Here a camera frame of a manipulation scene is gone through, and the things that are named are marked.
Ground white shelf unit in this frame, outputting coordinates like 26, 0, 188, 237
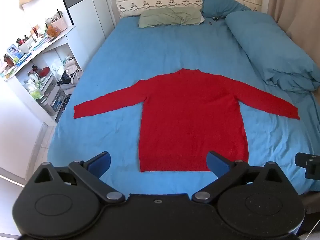
0, 24, 83, 127

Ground small dark hair clips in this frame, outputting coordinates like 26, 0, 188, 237
204, 16, 222, 26

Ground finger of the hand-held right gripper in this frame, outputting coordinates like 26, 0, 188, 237
295, 152, 320, 179

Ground orange plush toy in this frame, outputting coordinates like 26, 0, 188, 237
46, 26, 61, 37

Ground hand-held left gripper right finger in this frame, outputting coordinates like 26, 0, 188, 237
192, 151, 293, 204

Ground pink container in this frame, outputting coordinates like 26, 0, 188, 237
51, 17, 68, 32

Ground white backpack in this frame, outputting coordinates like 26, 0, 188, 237
63, 57, 81, 86

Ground teal pillow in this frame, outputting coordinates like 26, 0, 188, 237
201, 0, 252, 18

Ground beige curtain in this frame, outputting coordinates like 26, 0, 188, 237
260, 0, 320, 58

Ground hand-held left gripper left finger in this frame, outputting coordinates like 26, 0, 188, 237
26, 151, 126, 204

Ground blue printed box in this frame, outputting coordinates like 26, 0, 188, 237
7, 43, 22, 58

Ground green pillow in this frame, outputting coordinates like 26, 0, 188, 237
138, 7, 204, 28

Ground white wardrobe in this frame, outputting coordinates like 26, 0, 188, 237
56, 0, 118, 68

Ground red knit sweater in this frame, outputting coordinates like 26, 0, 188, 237
73, 68, 300, 173

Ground red box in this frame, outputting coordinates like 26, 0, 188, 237
37, 66, 51, 77

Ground blue bedsheet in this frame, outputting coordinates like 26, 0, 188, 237
47, 15, 320, 196

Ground blue rolled duvet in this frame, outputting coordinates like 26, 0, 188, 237
225, 11, 320, 92

